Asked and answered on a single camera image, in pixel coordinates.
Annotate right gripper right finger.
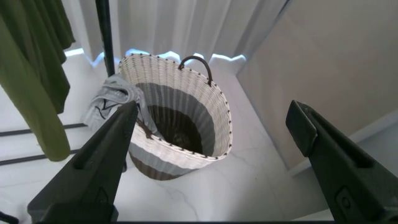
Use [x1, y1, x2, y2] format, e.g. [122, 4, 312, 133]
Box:
[285, 99, 398, 223]

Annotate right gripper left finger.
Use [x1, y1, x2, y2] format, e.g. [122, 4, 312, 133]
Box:
[27, 100, 139, 223]

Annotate green long-sleeved shirt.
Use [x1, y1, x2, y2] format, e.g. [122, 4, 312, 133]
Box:
[0, 0, 76, 162]

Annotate white laundry basket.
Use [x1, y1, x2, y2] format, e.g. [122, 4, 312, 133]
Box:
[118, 53, 233, 181]

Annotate black clothes rack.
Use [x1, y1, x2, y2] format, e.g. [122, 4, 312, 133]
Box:
[0, 0, 129, 174]

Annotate pale grey shorts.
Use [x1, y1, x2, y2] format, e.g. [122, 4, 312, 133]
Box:
[81, 73, 164, 141]

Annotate white curtain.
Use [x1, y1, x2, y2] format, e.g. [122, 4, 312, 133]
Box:
[62, 0, 292, 63]

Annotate black cable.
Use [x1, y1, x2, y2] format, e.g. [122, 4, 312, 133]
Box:
[0, 210, 19, 224]

